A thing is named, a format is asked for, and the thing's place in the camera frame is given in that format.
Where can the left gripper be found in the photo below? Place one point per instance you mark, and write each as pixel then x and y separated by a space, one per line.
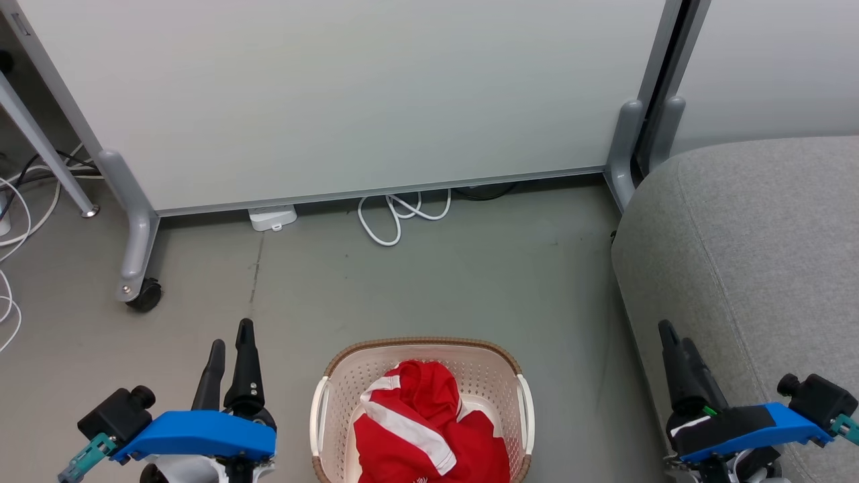
pixel 194 471

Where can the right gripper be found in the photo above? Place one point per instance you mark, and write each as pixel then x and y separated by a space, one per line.
pixel 731 422

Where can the red white-striped shirt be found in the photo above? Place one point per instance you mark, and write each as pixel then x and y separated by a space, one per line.
pixel 429 396

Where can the grey fabric sofa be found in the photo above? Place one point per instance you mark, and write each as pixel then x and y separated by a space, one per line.
pixel 772 268

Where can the black caster wheel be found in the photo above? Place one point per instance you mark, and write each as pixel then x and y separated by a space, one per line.
pixel 147 296

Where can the beige plastic laundry basket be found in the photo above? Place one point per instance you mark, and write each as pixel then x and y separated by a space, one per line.
pixel 349 389

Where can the white power adapter box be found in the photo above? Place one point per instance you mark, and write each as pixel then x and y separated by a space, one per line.
pixel 272 216

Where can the grey metal table leg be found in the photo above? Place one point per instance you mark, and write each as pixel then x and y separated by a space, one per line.
pixel 40 144

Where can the large white partition panel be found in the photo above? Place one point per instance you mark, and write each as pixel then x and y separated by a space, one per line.
pixel 349 94

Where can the narrow white partition panel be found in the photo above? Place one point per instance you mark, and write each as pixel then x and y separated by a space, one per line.
pixel 772 67

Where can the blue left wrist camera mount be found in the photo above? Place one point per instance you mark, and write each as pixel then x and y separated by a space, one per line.
pixel 201 433

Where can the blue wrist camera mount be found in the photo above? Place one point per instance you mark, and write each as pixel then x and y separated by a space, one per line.
pixel 795 422
pixel 201 433

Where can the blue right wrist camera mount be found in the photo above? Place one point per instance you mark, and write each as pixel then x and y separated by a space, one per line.
pixel 795 422

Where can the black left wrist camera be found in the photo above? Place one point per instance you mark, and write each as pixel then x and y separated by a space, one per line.
pixel 117 412

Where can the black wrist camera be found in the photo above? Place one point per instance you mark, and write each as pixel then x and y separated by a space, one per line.
pixel 117 412
pixel 819 399

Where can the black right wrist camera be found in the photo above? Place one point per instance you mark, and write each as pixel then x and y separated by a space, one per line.
pixel 819 399

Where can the teal right camera connector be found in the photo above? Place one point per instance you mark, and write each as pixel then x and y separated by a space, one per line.
pixel 847 429

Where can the teal camera connector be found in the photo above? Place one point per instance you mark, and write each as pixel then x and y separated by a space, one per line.
pixel 847 429
pixel 84 459

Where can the teal left camera connector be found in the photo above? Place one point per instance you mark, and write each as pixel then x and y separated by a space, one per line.
pixel 84 459

